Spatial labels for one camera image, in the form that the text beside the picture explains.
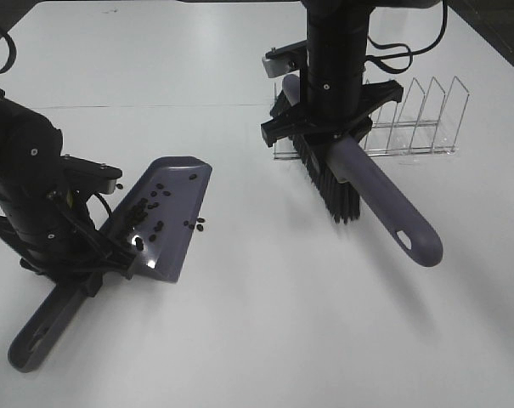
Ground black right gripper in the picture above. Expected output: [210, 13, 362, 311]
[261, 72, 401, 148]

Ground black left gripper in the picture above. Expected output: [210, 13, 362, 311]
[0, 178, 136, 298]

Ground purple hand brush black bristles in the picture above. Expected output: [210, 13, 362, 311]
[270, 74, 443, 267]

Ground pile of coffee beans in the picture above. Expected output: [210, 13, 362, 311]
[109, 167, 210, 257]

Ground purple plastic dustpan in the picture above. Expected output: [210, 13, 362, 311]
[8, 156, 212, 372]

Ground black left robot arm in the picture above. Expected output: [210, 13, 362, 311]
[0, 89, 135, 296]

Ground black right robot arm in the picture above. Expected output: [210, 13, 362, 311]
[261, 1, 435, 146]

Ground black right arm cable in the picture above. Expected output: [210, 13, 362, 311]
[364, 0, 449, 73]

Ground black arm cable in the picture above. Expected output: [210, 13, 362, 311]
[364, 0, 449, 73]
[0, 14, 18, 82]

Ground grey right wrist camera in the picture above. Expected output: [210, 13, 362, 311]
[262, 40, 308, 78]

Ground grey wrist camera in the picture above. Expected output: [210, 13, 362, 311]
[262, 40, 308, 78]
[61, 155, 122, 195]

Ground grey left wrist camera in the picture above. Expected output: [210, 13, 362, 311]
[61, 155, 122, 195]

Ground chrome wire dish rack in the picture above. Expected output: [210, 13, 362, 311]
[271, 76, 471, 162]

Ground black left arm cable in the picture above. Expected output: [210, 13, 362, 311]
[0, 14, 18, 82]

